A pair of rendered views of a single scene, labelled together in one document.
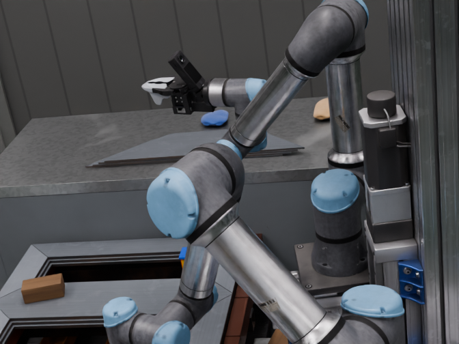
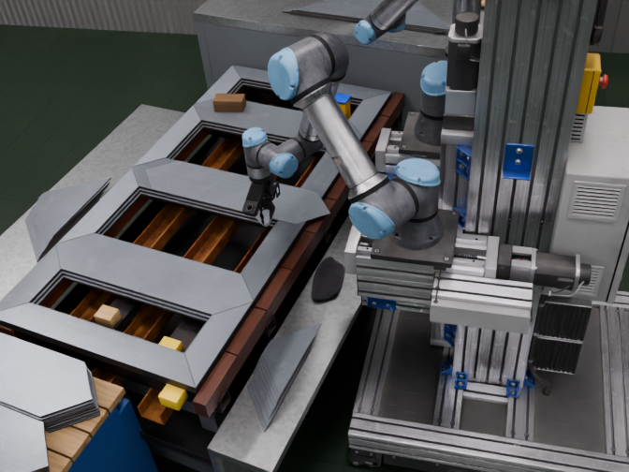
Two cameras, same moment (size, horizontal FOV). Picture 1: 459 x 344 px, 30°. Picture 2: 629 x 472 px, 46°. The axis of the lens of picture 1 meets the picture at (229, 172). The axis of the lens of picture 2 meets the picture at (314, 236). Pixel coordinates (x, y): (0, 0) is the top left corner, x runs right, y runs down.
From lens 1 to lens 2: 0.49 m
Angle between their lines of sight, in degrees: 21
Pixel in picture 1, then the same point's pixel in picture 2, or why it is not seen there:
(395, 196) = (463, 96)
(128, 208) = not seen: hidden behind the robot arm
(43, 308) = (226, 117)
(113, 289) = (278, 114)
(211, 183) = (313, 65)
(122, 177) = (305, 26)
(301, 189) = not seen: hidden behind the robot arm
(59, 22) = not seen: outside the picture
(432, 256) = (477, 148)
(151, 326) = (270, 153)
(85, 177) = (278, 20)
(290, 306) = (350, 164)
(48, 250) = (242, 72)
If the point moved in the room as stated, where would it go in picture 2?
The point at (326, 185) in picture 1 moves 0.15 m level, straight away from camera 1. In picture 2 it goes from (432, 73) to (442, 50)
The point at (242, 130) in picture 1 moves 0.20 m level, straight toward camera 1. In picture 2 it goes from (377, 16) to (366, 48)
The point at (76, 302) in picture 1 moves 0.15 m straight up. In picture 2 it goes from (250, 118) to (244, 85)
